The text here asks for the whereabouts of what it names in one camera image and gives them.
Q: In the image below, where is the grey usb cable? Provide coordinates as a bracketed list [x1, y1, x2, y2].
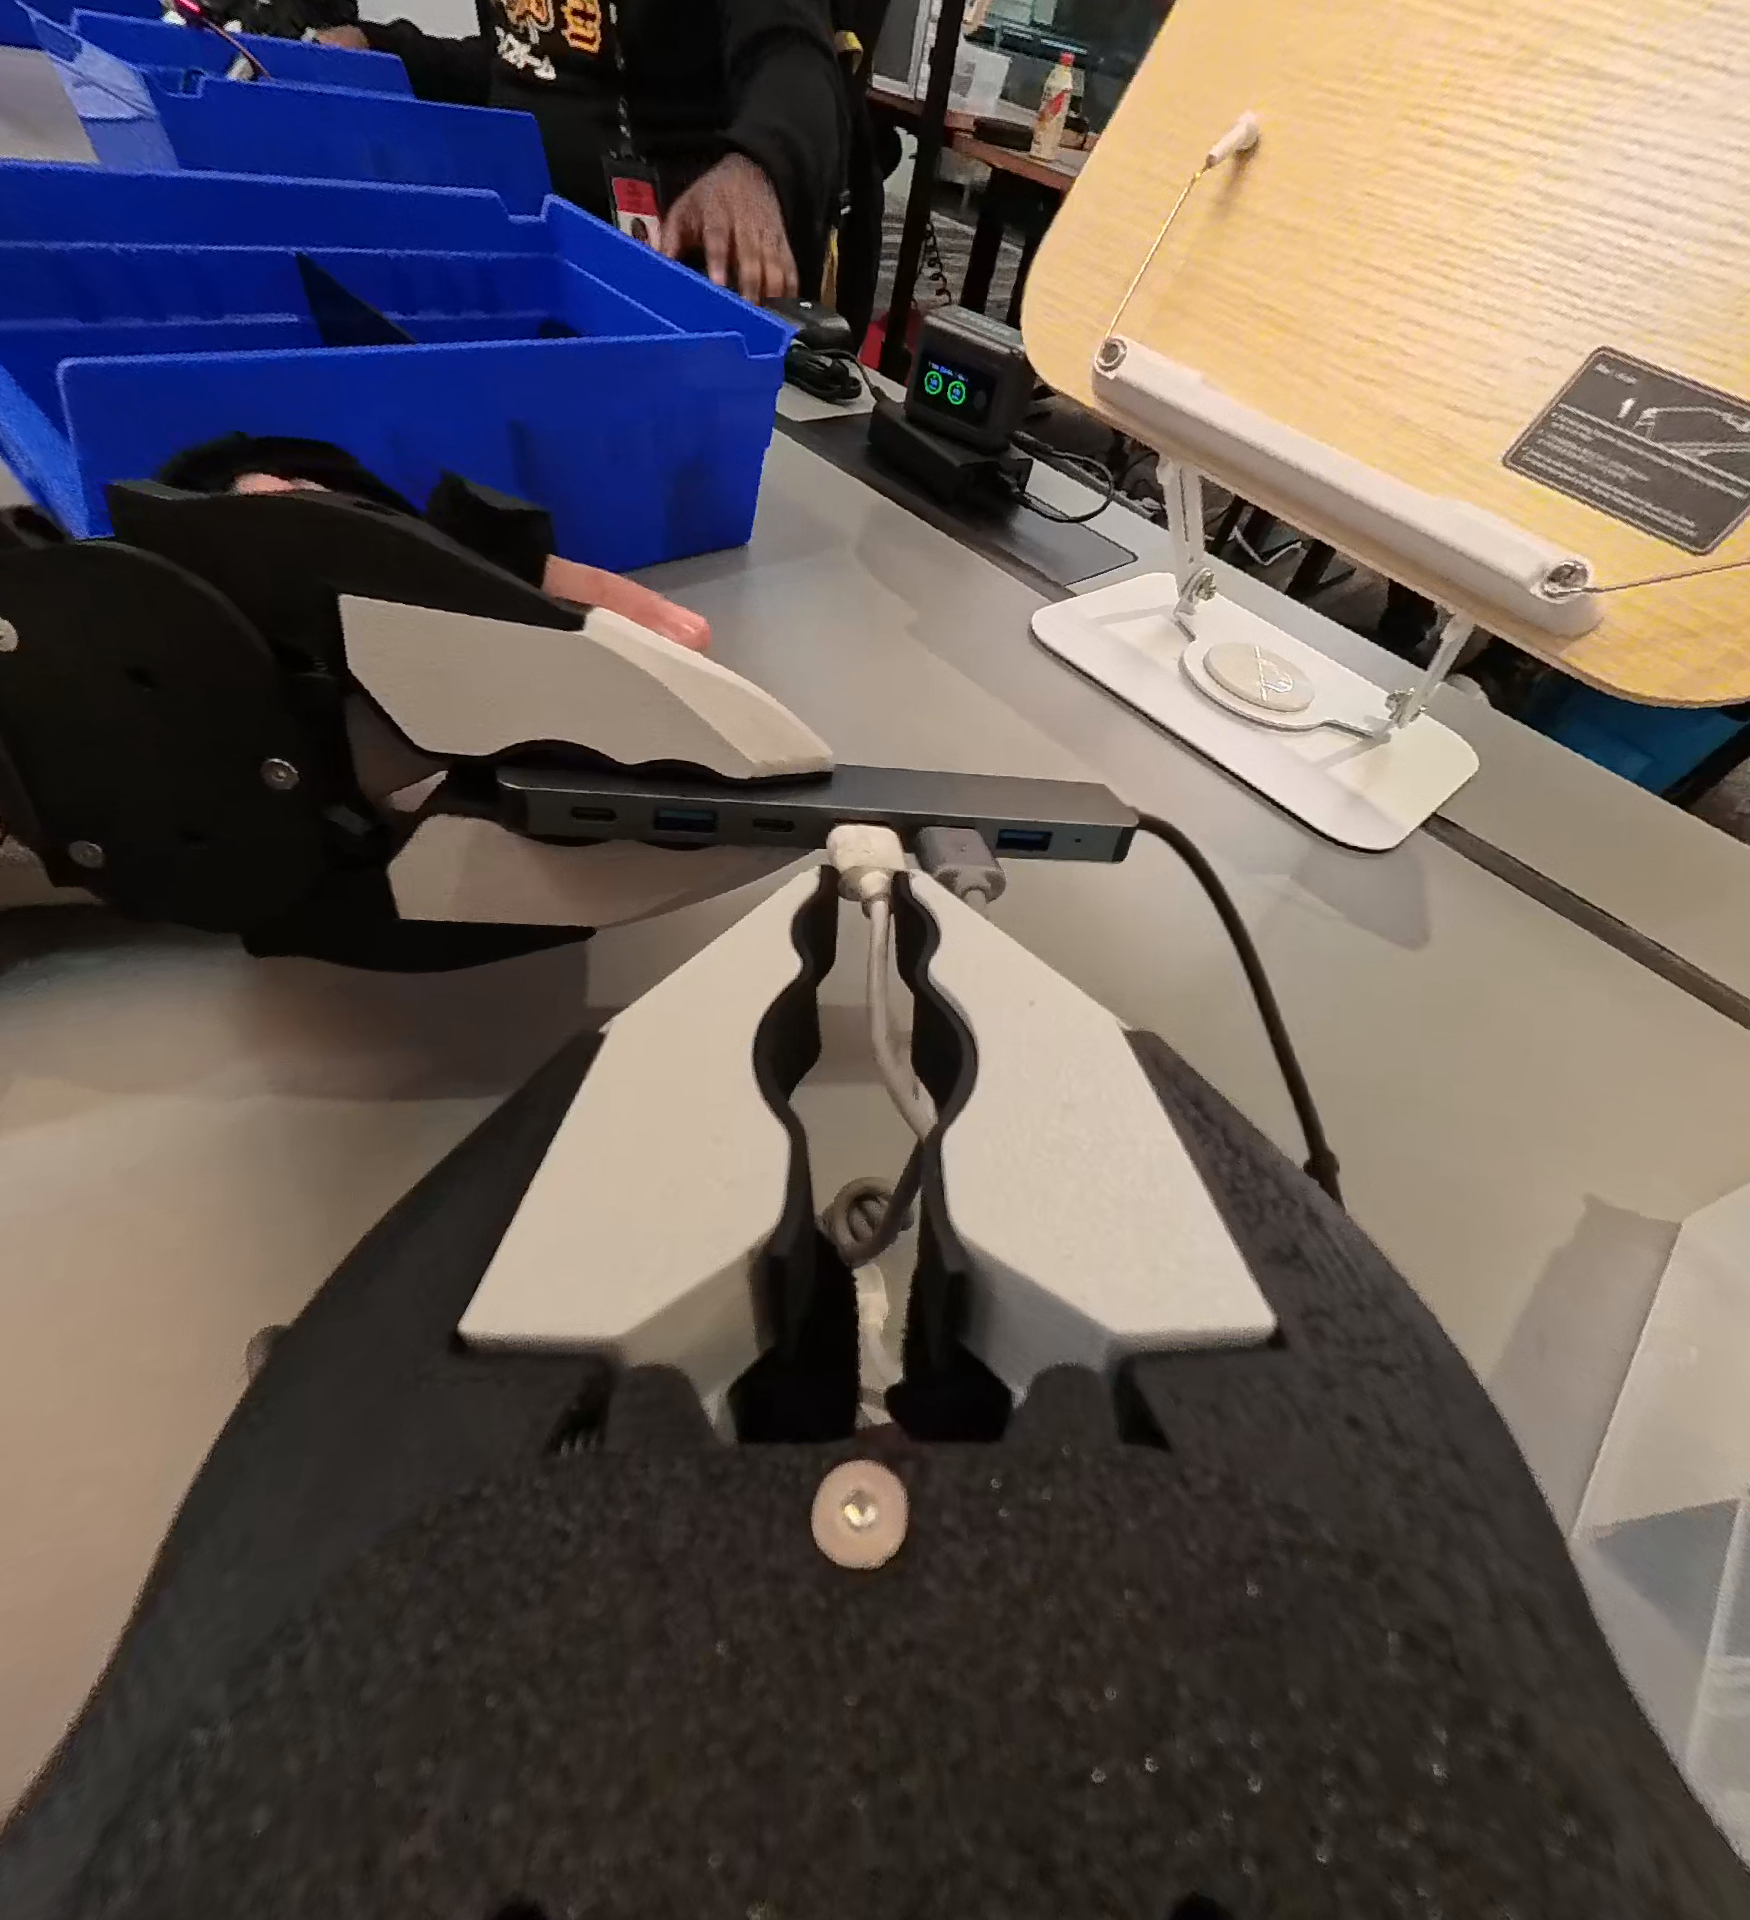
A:
[821, 820, 1003, 1276]

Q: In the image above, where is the blue plastic bin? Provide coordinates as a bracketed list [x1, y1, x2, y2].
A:
[0, 151, 793, 574]
[20, 2, 415, 94]
[64, 60, 557, 215]

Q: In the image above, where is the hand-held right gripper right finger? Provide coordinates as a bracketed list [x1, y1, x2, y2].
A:
[882, 868, 1280, 1418]

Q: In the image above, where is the clear plastic bin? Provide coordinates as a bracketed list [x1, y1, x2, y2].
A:
[1486, 1147, 1750, 1920]

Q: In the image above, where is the person's left hand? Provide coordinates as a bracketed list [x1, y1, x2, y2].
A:
[543, 553, 715, 654]

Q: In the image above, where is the white usb cable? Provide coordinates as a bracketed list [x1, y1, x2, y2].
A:
[823, 820, 949, 1421]

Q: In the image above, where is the dark grey usb hub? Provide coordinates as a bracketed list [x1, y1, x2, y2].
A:
[490, 762, 1142, 888]

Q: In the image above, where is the black hub cable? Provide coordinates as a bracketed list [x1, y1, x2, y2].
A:
[1132, 814, 1343, 1204]

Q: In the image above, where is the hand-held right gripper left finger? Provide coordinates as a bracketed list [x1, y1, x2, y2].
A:
[453, 863, 875, 1422]

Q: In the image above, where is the black power brick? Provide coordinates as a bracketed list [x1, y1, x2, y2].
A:
[780, 298, 881, 405]

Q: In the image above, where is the black charger dock green display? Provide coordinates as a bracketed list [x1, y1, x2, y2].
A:
[865, 306, 1040, 515]

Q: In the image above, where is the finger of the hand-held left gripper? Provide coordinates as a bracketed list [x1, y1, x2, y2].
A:
[334, 592, 838, 783]
[385, 814, 819, 927]

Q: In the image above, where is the bamboo book stand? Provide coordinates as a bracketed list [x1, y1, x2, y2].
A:
[1023, 0, 1750, 853]

